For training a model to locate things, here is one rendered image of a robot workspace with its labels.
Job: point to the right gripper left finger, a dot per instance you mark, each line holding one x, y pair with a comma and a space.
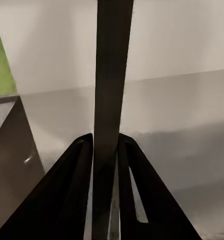
57, 206

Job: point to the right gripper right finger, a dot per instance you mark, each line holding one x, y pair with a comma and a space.
166, 220

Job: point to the poster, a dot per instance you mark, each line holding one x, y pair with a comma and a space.
114, 19

